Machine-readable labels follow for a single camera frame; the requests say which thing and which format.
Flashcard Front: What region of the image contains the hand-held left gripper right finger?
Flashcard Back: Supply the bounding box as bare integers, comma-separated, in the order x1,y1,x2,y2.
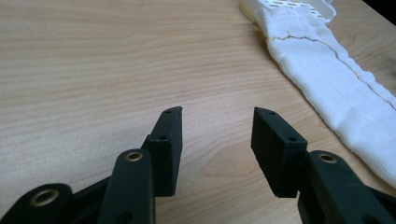
250,106,309,199

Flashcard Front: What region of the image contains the white perforated plastic basket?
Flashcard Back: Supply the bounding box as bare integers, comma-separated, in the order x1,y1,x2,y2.
238,0,337,26

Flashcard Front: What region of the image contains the white cloth with stitched line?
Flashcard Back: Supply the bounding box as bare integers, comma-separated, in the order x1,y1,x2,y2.
257,5,396,189

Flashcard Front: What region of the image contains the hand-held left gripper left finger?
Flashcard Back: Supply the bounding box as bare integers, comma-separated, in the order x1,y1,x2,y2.
140,105,184,198

